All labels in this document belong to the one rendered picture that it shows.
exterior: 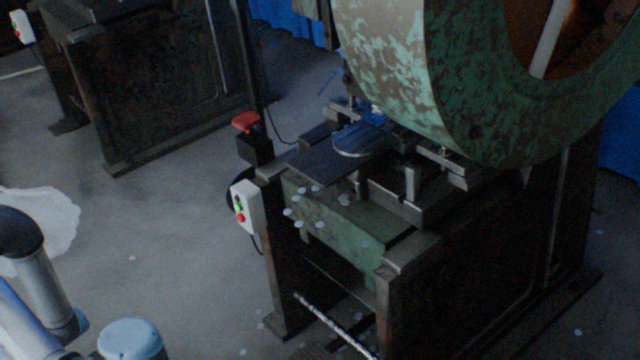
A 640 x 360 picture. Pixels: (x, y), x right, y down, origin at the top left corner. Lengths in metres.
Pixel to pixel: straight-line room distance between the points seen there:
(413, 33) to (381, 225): 0.75
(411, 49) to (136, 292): 1.77
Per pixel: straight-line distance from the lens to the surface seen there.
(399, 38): 0.90
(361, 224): 1.56
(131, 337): 1.39
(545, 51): 1.17
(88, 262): 2.67
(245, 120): 1.77
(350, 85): 1.54
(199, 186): 2.86
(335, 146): 1.57
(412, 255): 1.48
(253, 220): 1.77
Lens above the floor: 1.68
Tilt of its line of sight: 38 degrees down
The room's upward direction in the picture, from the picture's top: 7 degrees counter-clockwise
